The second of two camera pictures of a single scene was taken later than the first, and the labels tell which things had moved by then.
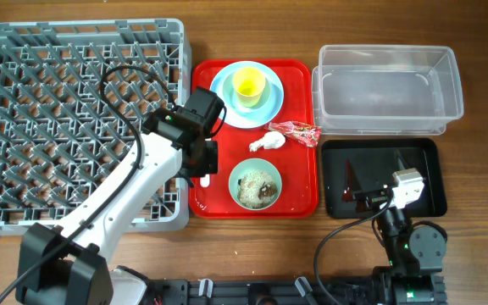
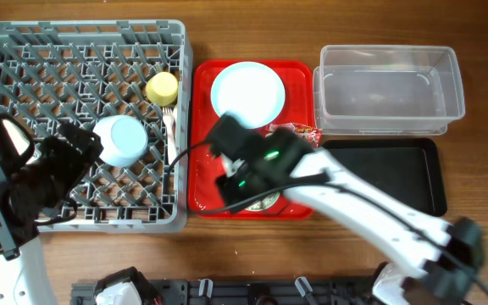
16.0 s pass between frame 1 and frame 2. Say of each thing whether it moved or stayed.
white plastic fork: moved
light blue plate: stayed
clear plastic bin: stayed
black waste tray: stayed
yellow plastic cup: moved
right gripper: moved
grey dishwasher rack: stayed
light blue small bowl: moved
